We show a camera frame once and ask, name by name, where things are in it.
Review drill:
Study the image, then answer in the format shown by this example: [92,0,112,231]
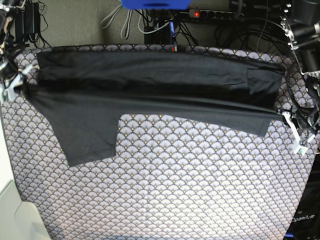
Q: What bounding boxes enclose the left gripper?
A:
[277,99,320,155]

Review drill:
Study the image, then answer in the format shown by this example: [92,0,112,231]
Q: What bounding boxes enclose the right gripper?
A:
[0,49,34,103]

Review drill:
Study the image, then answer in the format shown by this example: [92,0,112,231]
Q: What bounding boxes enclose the dark grey T-shirt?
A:
[23,51,285,167]

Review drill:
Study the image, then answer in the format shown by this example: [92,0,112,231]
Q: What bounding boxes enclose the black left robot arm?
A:
[280,0,320,155]

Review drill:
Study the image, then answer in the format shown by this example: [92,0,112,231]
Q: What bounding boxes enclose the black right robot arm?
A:
[0,0,35,104]

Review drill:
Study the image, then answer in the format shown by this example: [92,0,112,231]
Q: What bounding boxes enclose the black power adapter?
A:
[15,1,41,44]

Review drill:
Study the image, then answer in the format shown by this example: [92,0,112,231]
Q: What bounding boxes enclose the black OpenArm box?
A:
[284,152,320,240]

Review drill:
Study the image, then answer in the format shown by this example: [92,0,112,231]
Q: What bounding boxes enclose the fan-patterned table cloth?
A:
[0,44,320,240]

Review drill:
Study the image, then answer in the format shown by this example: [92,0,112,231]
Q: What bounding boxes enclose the white plastic bin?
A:
[0,123,51,240]

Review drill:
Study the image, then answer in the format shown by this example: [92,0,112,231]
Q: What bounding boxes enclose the red and black clamp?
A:
[172,37,178,52]

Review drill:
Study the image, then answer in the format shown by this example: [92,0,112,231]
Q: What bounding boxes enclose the black power strip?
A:
[188,9,236,21]

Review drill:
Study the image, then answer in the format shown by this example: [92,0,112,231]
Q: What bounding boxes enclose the grey looped cable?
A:
[100,5,133,40]

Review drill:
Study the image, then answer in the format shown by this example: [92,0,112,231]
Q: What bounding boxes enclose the blue plastic mount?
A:
[121,0,191,10]

